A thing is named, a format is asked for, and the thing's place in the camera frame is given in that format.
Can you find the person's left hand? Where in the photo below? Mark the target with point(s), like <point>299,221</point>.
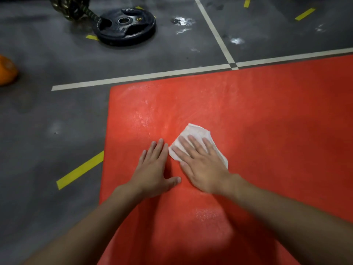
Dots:
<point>151,173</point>

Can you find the person's right hand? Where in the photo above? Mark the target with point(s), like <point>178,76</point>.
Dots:
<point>205,168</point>

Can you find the white wet wipe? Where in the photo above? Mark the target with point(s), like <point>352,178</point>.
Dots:
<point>195,131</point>

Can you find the red mat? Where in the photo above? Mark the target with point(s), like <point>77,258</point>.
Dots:
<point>275,107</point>

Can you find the person's left forearm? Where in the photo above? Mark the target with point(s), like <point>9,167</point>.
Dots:
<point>88,231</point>

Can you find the person's right forearm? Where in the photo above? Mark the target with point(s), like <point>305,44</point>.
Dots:
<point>300,218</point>

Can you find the long yellow tape strip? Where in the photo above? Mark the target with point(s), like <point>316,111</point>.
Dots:
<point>80,170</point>

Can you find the black weight plate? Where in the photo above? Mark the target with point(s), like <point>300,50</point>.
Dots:
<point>124,27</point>

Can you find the orange kettlebell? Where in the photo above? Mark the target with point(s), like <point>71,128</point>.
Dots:
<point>7,70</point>

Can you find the gold black dumbbell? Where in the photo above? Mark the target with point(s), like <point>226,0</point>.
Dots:
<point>71,8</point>

